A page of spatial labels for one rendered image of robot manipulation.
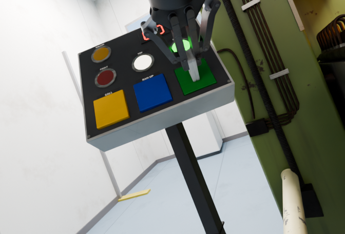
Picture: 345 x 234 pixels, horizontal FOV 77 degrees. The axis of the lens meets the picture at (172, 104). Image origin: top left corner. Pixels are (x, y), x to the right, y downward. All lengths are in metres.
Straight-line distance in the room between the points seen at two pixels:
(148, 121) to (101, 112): 0.11
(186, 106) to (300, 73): 0.40
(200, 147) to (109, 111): 3.25
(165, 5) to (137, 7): 4.59
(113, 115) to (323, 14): 0.92
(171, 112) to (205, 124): 3.13
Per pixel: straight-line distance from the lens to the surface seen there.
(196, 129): 3.63
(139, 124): 0.48
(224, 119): 4.25
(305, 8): 1.12
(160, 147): 4.67
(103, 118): 0.50
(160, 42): 0.37
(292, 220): 0.58
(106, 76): 0.56
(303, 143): 0.79
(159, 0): 0.31
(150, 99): 0.47
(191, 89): 0.46
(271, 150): 0.80
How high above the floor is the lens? 0.96
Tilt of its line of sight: 1 degrees up
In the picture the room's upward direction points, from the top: 22 degrees counter-clockwise
